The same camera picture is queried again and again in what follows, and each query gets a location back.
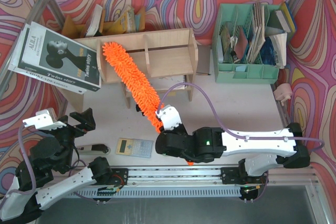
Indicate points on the pink piggy figurine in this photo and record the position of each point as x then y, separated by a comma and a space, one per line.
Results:
283, 93

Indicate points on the black binder clip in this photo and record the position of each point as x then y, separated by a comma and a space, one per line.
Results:
138, 109

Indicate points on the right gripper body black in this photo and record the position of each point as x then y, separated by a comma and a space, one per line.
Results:
159, 126

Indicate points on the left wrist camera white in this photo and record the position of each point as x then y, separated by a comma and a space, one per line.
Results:
44, 120

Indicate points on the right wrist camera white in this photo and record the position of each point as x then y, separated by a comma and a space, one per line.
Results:
169, 116

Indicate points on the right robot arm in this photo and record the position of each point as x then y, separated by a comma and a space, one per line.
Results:
206, 144

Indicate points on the yellow file rack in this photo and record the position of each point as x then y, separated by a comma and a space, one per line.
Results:
126, 23

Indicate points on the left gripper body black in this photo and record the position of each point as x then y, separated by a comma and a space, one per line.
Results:
76, 129

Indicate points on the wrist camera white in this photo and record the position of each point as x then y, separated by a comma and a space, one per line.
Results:
169, 116
44, 120

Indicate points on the wooden bookshelf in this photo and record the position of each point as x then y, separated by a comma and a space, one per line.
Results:
158, 54

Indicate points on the Twins story book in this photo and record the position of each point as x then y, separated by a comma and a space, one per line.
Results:
48, 52

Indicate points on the mint green desk organizer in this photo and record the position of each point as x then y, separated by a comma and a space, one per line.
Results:
235, 57

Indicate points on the beige and blue calculator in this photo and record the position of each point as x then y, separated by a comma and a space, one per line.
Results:
134, 147

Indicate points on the white Chokladfabriken book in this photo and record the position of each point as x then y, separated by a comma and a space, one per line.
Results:
13, 66

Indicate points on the spiral notebook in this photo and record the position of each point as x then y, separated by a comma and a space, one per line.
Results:
162, 84

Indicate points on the orange microfiber duster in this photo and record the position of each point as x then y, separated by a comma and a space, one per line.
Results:
144, 94

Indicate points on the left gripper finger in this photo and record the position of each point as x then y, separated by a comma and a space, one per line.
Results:
85, 119
63, 121

